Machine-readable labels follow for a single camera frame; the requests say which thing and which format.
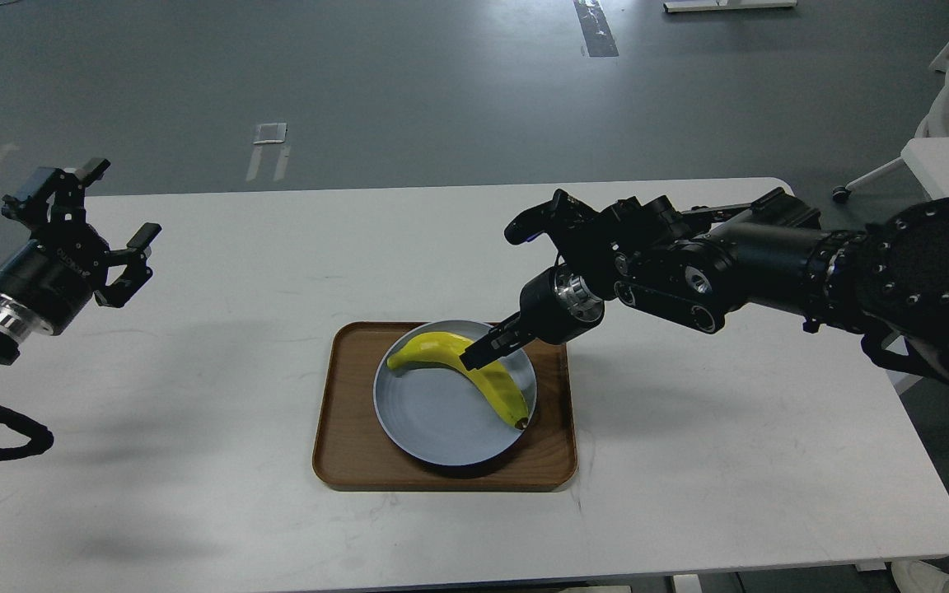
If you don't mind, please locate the light blue round plate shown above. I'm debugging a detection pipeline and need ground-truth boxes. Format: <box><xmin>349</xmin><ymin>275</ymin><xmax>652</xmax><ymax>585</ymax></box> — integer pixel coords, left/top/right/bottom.
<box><xmin>372</xmin><ymin>356</ymin><xmax>525</xmax><ymax>468</ymax></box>

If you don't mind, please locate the white board on floor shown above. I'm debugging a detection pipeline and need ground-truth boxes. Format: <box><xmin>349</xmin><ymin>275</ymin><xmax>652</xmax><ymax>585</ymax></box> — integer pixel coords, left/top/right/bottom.
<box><xmin>662</xmin><ymin>0</ymin><xmax>799</xmax><ymax>14</ymax></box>

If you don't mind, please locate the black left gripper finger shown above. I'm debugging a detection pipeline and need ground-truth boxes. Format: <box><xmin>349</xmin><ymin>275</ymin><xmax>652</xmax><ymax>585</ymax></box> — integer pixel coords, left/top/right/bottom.
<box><xmin>2</xmin><ymin>158</ymin><xmax>110</xmax><ymax>239</ymax></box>
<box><xmin>96</xmin><ymin>222</ymin><xmax>162</xmax><ymax>308</ymax></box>

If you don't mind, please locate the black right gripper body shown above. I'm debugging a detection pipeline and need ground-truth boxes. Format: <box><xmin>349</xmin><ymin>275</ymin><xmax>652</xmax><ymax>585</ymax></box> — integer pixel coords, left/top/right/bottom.
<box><xmin>519</xmin><ymin>268</ymin><xmax>605</xmax><ymax>345</ymax></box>

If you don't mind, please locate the white shoe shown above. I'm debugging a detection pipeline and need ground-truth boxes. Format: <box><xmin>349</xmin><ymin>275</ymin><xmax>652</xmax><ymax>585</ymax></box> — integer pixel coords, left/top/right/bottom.
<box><xmin>891</xmin><ymin>562</ymin><xmax>949</xmax><ymax>592</ymax></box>

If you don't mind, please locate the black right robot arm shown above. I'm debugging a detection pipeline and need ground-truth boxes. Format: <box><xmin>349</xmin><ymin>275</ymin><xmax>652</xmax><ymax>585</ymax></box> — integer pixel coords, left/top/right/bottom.
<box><xmin>460</xmin><ymin>188</ymin><xmax>949</xmax><ymax>385</ymax></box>

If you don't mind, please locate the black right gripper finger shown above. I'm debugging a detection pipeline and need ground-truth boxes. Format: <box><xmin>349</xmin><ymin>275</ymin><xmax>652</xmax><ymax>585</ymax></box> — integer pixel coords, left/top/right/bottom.
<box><xmin>472</xmin><ymin>314</ymin><xmax>535</xmax><ymax>353</ymax></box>
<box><xmin>460</xmin><ymin>335</ymin><xmax>517</xmax><ymax>371</ymax></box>

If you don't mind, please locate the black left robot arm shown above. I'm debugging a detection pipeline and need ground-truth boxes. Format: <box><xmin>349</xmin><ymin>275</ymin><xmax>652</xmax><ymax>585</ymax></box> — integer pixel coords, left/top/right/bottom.
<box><xmin>0</xmin><ymin>158</ymin><xmax>161</xmax><ymax>462</ymax></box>

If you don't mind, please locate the yellow banana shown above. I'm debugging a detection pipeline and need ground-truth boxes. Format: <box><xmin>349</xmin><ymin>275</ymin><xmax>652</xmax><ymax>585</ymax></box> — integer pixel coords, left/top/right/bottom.
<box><xmin>386</xmin><ymin>331</ymin><xmax>531</xmax><ymax>429</ymax></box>

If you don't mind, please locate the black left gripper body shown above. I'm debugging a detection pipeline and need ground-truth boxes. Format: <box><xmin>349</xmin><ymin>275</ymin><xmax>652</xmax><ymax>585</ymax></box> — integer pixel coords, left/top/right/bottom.
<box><xmin>0</xmin><ymin>239</ymin><xmax>108</xmax><ymax>337</ymax></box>

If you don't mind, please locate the brown wooden tray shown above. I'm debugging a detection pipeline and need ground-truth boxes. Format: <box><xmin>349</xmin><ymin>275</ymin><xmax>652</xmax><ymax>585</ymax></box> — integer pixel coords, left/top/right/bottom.
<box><xmin>312</xmin><ymin>320</ymin><xmax>577</xmax><ymax>493</ymax></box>

